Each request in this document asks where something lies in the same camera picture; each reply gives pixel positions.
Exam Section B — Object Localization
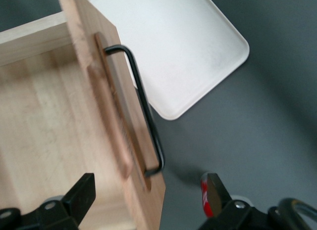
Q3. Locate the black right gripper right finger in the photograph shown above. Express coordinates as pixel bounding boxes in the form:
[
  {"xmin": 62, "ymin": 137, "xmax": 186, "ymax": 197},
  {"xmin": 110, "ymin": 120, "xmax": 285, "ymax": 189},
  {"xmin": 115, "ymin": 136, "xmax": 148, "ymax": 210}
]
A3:
[{"xmin": 198, "ymin": 172, "xmax": 273, "ymax": 230}]

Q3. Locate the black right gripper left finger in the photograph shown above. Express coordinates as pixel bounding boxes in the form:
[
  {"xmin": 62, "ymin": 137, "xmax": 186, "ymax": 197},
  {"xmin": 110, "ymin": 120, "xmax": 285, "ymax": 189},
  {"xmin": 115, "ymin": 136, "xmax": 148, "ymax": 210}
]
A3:
[{"xmin": 0, "ymin": 172, "xmax": 97, "ymax": 230}]

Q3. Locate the wooden drawer with handle strip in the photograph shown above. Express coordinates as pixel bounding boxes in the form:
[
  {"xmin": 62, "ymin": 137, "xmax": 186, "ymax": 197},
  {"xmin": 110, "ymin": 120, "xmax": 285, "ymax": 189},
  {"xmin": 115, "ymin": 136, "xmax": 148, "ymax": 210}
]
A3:
[{"xmin": 0, "ymin": 0, "xmax": 166, "ymax": 230}]

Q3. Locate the black metal drawer handle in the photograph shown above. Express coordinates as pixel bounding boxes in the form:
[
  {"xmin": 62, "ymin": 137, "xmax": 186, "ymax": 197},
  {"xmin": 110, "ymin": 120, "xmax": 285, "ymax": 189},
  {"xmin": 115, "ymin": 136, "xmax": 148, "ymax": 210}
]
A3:
[{"xmin": 105, "ymin": 45, "xmax": 165, "ymax": 178}]

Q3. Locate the cream plastic tray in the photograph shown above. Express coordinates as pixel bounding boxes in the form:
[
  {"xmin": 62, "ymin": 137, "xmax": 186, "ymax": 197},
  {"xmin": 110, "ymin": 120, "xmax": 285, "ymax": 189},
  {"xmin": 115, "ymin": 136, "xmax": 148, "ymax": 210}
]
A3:
[{"xmin": 83, "ymin": 0, "xmax": 250, "ymax": 121}]

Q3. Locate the red soda bottle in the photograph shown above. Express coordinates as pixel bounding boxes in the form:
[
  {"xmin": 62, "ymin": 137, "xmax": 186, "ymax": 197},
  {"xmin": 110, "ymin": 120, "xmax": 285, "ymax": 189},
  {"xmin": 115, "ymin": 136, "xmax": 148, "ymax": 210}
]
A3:
[{"xmin": 200, "ymin": 172, "xmax": 214, "ymax": 219}]

